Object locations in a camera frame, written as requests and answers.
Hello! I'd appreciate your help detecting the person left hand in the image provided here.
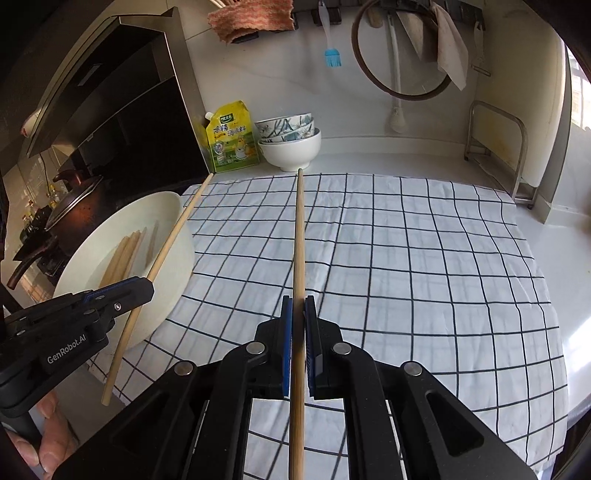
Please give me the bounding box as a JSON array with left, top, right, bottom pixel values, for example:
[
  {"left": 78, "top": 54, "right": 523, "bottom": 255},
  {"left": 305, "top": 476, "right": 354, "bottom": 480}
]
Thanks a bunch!
[{"left": 7, "top": 390, "right": 80, "bottom": 479}]

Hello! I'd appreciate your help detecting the bundle chopstick one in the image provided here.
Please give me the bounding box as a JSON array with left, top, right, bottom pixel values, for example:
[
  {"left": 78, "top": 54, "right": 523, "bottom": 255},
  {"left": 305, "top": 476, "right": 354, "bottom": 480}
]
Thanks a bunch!
[{"left": 99, "top": 236, "right": 129, "bottom": 288}]

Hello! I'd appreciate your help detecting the bundle chopstick two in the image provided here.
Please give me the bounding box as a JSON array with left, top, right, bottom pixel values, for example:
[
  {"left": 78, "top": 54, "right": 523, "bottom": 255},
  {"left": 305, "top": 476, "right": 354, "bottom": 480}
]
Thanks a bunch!
[{"left": 109, "top": 231, "right": 140, "bottom": 285}]

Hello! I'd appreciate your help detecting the bundle chopstick five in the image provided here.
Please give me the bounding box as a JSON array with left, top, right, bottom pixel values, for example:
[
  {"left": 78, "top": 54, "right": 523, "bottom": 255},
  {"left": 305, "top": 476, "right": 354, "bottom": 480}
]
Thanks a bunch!
[{"left": 288, "top": 169, "right": 305, "bottom": 480}]

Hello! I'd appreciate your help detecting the dark red pot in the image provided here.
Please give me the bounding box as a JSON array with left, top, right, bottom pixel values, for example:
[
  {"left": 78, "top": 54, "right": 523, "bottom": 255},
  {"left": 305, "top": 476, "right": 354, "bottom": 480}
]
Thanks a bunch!
[{"left": 7, "top": 169, "right": 114, "bottom": 290}]

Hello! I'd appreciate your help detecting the large white basin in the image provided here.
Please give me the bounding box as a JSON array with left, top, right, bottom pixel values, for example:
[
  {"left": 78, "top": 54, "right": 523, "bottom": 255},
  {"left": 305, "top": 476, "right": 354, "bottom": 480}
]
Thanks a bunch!
[{"left": 54, "top": 191, "right": 194, "bottom": 348}]

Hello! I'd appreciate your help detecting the bundle chopstick four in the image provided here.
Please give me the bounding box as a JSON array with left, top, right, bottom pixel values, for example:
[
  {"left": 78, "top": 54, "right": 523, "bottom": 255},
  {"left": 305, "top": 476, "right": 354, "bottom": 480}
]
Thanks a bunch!
[{"left": 100, "top": 172, "right": 216, "bottom": 408}]

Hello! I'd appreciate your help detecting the white black checked cloth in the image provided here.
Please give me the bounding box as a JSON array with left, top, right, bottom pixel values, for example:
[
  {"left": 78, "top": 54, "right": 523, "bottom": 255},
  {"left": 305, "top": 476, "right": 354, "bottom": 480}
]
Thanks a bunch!
[{"left": 113, "top": 174, "right": 567, "bottom": 470}]

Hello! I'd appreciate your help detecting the black range hood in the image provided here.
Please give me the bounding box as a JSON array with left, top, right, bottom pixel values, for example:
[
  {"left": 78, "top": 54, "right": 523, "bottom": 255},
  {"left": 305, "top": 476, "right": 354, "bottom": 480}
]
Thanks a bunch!
[{"left": 23, "top": 6, "right": 212, "bottom": 185}]

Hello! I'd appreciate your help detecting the yellow detergent refill pouch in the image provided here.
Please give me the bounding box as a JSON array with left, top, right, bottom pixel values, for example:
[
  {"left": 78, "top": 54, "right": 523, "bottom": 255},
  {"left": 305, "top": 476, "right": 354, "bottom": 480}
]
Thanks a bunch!
[{"left": 205, "top": 100, "right": 259, "bottom": 173}]

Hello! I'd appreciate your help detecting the white ceramic bowl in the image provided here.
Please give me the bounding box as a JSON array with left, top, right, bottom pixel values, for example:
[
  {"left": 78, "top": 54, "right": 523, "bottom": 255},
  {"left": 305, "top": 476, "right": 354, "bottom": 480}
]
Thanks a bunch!
[{"left": 257, "top": 128, "right": 322, "bottom": 172}]

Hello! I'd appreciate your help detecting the patterned bowl middle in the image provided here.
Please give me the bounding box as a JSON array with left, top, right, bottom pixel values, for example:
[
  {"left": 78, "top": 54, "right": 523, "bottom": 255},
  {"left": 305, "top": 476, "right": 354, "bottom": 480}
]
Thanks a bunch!
[{"left": 259, "top": 121, "right": 320, "bottom": 144}]

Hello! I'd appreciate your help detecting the patterned bowl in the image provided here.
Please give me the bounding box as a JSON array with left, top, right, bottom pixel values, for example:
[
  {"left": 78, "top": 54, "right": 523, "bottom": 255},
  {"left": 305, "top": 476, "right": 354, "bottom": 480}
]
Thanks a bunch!
[
  {"left": 254, "top": 113, "right": 314, "bottom": 138},
  {"left": 259, "top": 121, "right": 320, "bottom": 144}
]

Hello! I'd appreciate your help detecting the patterned bowl top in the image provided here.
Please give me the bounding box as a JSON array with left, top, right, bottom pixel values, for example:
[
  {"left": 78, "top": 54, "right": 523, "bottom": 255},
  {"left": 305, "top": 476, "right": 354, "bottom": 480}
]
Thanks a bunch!
[{"left": 254, "top": 113, "right": 314, "bottom": 138}]

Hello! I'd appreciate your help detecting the metal rack stand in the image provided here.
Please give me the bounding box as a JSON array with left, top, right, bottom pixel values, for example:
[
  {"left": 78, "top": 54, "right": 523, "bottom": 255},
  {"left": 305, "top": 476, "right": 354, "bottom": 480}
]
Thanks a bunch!
[{"left": 464, "top": 100, "right": 538, "bottom": 209}]

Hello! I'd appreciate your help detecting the orange hanging dishcloth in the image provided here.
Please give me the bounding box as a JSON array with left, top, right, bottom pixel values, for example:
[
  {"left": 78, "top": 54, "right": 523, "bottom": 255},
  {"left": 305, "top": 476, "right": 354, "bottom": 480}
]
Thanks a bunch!
[{"left": 207, "top": 0, "right": 296, "bottom": 44}]

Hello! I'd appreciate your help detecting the blue silicone brush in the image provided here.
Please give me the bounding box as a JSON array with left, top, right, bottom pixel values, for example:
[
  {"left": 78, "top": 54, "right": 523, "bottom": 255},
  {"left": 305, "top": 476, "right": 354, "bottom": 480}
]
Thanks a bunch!
[{"left": 318, "top": 0, "right": 342, "bottom": 68}]

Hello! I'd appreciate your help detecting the hanging white rag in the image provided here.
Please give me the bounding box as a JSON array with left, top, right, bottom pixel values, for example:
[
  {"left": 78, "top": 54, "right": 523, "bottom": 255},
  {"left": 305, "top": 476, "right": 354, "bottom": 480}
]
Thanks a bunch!
[{"left": 431, "top": 2, "right": 469, "bottom": 91}]

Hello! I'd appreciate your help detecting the white cutting board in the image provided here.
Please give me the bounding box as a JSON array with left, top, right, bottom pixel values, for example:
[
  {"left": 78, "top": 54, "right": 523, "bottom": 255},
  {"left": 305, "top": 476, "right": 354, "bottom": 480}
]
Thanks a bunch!
[{"left": 476, "top": 18, "right": 566, "bottom": 187}]

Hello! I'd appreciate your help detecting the brown round hoop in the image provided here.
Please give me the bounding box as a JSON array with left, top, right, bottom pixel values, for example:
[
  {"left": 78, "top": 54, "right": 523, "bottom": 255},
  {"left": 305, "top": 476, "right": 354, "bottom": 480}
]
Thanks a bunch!
[{"left": 351, "top": 1, "right": 452, "bottom": 102}]

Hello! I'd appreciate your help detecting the white wall pipe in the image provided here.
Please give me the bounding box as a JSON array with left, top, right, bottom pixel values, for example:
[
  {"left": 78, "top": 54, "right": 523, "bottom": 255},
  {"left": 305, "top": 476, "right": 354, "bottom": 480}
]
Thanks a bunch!
[{"left": 387, "top": 14, "right": 407, "bottom": 134}]

